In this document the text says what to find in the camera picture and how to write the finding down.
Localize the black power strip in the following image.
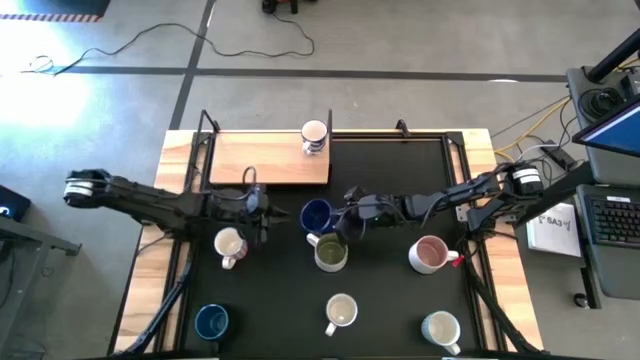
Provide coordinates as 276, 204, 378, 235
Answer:
538, 141, 577, 171

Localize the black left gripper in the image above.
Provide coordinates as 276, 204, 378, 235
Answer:
208, 184, 291, 229

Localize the blue screen monitor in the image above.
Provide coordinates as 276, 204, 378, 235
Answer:
572, 94, 640, 159

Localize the black monitor pole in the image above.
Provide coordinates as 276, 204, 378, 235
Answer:
585, 28, 640, 84

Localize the black table mat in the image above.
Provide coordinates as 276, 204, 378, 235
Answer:
185, 137, 482, 354

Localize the white mug pink inside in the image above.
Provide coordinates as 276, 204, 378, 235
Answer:
407, 234, 460, 276

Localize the white mug red lattice print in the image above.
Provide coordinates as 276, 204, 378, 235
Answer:
213, 226, 249, 271

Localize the black red wheeled base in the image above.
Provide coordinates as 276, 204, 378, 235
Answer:
260, 0, 301, 15

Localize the black metal rack frame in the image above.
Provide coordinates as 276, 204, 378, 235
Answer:
187, 107, 335, 194

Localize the dark teal mug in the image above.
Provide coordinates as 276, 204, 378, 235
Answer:
193, 303, 230, 343

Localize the pale blue speckled mug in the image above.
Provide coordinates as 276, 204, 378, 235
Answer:
420, 310, 462, 357

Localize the black diagonal frame strut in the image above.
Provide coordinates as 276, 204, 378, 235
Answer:
462, 244, 544, 357
112, 249, 196, 357

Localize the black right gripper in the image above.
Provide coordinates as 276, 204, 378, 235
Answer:
333, 187, 410, 234

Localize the black box blue light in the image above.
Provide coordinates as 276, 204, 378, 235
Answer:
0, 183, 32, 222

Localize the white mug navy floral print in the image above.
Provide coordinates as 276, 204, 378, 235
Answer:
323, 292, 359, 338

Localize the cobalt blue mug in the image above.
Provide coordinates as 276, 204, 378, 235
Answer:
298, 198, 337, 236

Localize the black keyboard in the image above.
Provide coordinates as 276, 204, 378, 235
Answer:
587, 193, 640, 251

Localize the black aluminium table frame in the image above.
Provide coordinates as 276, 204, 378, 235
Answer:
169, 128, 496, 354

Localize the white mug blue brushstroke print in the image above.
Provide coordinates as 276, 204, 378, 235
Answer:
300, 118, 330, 156

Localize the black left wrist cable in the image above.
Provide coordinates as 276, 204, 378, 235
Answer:
241, 165, 259, 191

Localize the white mug green inside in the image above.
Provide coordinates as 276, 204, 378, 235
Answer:
305, 231, 350, 274

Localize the grey equipment cart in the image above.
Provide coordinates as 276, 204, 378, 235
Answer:
565, 64, 640, 301

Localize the white cable coil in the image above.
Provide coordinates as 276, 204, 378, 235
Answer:
28, 53, 55, 72

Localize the black floor cable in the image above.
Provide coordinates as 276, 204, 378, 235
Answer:
22, 12, 316, 77

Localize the white printed booklet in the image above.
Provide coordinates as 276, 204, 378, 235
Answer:
525, 201, 584, 259

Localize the black round cable coil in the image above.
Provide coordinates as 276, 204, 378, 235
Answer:
578, 85, 626, 120

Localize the hazard striped floor mat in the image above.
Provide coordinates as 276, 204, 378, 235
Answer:
0, 0, 112, 24

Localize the yellow cable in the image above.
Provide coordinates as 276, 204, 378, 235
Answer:
494, 97, 572, 156

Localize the grey side table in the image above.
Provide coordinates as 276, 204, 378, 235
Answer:
0, 214, 82, 360

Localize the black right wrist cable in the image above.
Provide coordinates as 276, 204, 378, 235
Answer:
333, 204, 367, 245

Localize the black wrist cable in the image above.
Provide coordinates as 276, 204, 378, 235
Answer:
241, 165, 259, 191
333, 204, 367, 245

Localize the light wooden shelf board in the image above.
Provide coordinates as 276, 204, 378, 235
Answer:
208, 130, 332, 186

